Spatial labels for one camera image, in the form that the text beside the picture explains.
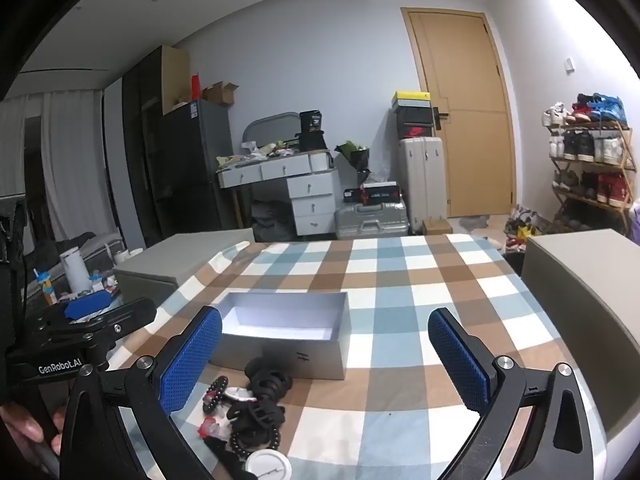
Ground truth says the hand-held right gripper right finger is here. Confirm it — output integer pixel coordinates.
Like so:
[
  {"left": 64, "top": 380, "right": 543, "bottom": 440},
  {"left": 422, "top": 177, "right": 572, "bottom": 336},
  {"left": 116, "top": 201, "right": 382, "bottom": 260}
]
[{"left": 428, "top": 308, "right": 593, "bottom": 480}]

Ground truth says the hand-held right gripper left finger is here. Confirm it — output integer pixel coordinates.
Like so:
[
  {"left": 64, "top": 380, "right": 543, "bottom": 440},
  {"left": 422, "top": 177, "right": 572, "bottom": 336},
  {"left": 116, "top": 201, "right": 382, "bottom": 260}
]
[{"left": 59, "top": 305, "right": 223, "bottom": 480}]

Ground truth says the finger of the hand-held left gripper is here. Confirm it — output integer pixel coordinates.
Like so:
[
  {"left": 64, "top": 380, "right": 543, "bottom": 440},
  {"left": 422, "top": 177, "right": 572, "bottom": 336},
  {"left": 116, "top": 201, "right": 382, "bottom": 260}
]
[
  {"left": 45, "top": 297, "right": 157, "bottom": 361},
  {"left": 34, "top": 292, "right": 111, "bottom": 333}
]

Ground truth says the black small-bead bracelet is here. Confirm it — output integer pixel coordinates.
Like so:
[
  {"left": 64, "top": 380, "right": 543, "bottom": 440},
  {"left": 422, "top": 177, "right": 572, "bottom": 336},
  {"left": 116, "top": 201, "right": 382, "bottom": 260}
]
[{"left": 202, "top": 376, "right": 229, "bottom": 414}]

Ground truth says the bunch of black hair ties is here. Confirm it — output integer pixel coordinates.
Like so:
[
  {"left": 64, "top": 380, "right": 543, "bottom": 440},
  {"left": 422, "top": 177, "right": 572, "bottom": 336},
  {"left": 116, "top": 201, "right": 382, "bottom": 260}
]
[{"left": 244, "top": 357, "right": 296, "bottom": 401}]

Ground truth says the black knotted hair band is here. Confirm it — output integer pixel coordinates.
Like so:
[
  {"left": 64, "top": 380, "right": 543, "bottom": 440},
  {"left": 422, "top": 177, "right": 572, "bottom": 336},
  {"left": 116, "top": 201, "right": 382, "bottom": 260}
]
[{"left": 226, "top": 401, "right": 287, "bottom": 428}]

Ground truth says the black fabric hair accessory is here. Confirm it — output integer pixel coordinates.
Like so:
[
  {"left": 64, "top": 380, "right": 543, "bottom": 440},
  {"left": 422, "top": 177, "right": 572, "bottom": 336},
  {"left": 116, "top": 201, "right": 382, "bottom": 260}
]
[{"left": 202, "top": 435, "right": 242, "bottom": 472}]

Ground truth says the dark round-bead bracelet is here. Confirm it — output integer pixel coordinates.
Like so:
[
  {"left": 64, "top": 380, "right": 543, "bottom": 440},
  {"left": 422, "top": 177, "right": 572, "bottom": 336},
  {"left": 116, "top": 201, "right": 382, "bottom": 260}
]
[{"left": 227, "top": 427, "right": 284, "bottom": 459}]

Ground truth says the silver cardboard box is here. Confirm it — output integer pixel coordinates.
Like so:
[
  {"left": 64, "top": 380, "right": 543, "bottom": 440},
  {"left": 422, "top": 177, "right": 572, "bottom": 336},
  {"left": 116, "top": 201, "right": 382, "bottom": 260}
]
[{"left": 209, "top": 291, "right": 351, "bottom": 381}]

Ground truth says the plain white round disc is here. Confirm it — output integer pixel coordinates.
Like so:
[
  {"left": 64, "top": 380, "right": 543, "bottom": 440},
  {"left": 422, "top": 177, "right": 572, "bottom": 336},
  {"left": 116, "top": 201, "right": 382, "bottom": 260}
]
[{"left": 245, "top": 449, "right": 292, "bottom": 480}]

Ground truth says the person's left hand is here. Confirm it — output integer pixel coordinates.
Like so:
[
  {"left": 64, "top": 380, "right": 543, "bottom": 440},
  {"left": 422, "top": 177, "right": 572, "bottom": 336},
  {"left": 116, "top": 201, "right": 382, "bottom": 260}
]
[{"left": 0, "top": 402, "right": 68, "bottom": 478}]

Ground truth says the white cylinder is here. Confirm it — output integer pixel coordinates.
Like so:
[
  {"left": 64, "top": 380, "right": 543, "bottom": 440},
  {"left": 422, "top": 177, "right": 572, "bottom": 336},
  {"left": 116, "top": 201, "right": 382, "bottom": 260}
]
[{"left": 60, "top": 247, "right": 93, "bottom": 295}]

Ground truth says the small blue and orange bottle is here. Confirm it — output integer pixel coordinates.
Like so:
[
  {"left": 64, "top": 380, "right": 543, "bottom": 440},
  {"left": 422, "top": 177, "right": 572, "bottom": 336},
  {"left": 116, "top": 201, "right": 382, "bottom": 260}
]
[{"left": 34, "top": 269, "right": 57, "bottom": 306}]

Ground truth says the pile of shoes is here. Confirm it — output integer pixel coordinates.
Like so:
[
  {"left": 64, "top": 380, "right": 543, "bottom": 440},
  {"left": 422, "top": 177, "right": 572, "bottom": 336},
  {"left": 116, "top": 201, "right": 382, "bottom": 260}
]
[{"left": 502, "top": 205, "right": 543, "bottom": 253}]

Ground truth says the white curtain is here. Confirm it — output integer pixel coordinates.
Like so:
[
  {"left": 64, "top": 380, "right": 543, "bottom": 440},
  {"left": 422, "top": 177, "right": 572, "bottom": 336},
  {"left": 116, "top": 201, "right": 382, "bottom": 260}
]
[{"left": 40, "top": 87, "right": 121, "bottom": 261}]

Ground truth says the dark refrigerator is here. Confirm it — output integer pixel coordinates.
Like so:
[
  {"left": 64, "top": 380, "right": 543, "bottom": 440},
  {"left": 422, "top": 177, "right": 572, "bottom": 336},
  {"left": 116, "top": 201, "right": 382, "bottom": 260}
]
[{"left": 155, "top": 100, "right": 231, "bottom": 241}]

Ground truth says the silver suitcase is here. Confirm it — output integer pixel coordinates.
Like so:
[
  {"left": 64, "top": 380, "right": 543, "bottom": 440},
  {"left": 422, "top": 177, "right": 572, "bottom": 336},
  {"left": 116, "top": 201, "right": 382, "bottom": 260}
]
[{"left": 334, "top": 197, "right": 411, "bottom": 240}]

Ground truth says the white upright suitcase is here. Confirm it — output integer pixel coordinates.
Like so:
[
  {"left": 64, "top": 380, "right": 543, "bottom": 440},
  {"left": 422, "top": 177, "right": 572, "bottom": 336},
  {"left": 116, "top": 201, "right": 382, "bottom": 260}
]
[{"left": 398, "top": 136, "right": 448, "bottom": 235}]

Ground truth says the black box with red stripe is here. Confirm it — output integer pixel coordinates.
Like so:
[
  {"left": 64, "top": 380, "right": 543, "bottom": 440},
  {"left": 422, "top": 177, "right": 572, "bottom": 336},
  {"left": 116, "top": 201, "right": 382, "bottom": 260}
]
[{"left": 361, "top": 182, "right": 402, "bottom": 206}]

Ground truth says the clutter of small toiletries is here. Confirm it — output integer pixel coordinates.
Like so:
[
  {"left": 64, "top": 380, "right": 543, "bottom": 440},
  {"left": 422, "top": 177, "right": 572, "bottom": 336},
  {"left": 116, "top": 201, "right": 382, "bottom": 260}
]
[{"left": 216, "top": 140, "right": 301, "bottom": 168}]

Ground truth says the dark wardrobe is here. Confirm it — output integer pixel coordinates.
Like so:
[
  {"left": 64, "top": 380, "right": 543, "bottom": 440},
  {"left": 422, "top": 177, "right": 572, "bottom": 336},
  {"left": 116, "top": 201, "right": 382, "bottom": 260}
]
[{"left": 122, "top": 45, "right": 191, "bottom": 251}]

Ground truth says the white dressing table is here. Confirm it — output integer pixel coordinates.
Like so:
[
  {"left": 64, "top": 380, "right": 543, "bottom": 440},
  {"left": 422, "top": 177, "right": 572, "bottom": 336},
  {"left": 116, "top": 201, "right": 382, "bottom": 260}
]
[{"left": 216, "top": 150, "right": 338, "bottom": 238}]

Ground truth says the black wrapped flower bouquet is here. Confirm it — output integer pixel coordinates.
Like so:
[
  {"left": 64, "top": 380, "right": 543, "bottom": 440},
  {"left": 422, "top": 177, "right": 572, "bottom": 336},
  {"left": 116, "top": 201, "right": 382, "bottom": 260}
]
[{"left": 335, "top": 141, "right": 372, "bottom": 186}]

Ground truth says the arched mirror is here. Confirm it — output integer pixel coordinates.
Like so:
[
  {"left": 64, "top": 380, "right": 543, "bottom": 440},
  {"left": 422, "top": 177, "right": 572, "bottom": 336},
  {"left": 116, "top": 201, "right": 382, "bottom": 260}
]
[{"left": 242, "top": 111, "right": 299, "bottom": 153}]

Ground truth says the open cardboard box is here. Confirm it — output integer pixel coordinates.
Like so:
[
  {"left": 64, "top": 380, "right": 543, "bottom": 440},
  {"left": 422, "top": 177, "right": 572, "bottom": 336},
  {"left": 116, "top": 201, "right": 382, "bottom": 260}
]
[{"left": 201, "top": 81, "right": 241, "bottom": 107}]

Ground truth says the bamboo shoe rack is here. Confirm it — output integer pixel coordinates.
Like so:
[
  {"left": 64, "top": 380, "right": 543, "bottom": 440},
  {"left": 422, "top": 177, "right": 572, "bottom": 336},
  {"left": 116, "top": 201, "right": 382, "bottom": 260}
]
[{"left": 547, "top": 120, "right": 640, "bottom": 241}]

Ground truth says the wooden shoe rack with shoes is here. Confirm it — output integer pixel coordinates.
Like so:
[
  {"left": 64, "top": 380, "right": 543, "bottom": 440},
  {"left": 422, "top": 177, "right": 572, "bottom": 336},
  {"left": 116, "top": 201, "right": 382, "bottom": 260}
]
[{"left": 542, "top": 92, "right": 638, "bottom": 208}]

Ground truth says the black bag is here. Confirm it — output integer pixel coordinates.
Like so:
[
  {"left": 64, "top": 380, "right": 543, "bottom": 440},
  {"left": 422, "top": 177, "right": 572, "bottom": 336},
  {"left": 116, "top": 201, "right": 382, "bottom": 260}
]
[{"left": 295, "top": 131, "right": 328, "bottom": 152}]

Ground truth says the wooden door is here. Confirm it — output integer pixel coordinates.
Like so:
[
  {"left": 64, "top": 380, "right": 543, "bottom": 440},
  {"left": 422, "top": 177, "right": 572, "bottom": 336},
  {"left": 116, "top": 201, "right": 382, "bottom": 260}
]
[{"left": 401, "top": 7, "right": 517, "bottom": 218}]

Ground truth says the yellow shoe box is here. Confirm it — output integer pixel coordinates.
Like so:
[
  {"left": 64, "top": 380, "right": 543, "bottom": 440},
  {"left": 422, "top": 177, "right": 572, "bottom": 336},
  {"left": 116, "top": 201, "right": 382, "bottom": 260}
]
[{"left": 391, "top": 91, "right": 432, "bottom": 109}]

